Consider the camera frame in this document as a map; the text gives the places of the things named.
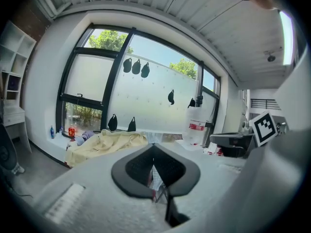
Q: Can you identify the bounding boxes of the white ceiling light strip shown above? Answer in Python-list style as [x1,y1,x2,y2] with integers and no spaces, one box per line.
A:
[278,10,294,66]

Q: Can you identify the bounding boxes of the red and white boxes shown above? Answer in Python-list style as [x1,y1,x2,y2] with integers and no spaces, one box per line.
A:
[203,143,224,157]

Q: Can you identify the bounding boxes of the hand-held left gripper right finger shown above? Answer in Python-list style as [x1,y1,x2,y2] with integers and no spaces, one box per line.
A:
[154,143,201,197]

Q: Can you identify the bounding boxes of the purple grey clothes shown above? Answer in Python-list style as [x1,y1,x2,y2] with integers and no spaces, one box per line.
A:
[75,130,96,147]

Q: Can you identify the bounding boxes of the white shelf unit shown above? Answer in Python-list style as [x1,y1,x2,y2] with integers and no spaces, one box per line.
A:
[0,20,37,102]

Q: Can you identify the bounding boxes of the white slipper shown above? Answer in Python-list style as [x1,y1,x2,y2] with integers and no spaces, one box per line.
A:
[12,164,26,176]

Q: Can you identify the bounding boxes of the black window frame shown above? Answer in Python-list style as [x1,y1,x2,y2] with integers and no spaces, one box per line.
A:
[55,23,221,140]

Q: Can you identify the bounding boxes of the white desk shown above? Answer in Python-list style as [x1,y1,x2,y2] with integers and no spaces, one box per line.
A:
[2,105,33,154]

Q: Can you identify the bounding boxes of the pale yellow clothes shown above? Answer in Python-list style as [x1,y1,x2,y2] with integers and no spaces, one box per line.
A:
[65,129,149,167]

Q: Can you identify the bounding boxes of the clear bag with red label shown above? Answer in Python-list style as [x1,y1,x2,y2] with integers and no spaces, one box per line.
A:
[185,106,208,146]

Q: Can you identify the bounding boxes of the black railing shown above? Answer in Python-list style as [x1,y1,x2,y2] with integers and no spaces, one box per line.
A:
[250,99,281,111]

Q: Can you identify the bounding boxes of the ceiling camera dome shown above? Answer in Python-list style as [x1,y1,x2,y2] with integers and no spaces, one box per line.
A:
[264,49,284,63]

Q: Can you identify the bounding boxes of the dark grey chair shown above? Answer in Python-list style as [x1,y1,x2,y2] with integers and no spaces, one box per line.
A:
[0,124,18,172]

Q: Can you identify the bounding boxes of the black vertical pipe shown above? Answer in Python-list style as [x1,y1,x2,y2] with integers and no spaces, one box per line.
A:
[195,61,205,108]

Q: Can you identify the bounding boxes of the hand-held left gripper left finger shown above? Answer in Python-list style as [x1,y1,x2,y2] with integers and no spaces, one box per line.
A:
[111,144,155,199]

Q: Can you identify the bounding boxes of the white red checked clothes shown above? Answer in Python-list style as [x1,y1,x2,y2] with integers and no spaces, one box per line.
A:
[148,165,168,203]

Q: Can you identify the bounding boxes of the white frosted peg panel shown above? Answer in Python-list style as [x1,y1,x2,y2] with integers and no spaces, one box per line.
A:
[106,53,203,135]

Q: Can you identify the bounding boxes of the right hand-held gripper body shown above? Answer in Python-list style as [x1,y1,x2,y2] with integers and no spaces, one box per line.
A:
[242,109,289,148]

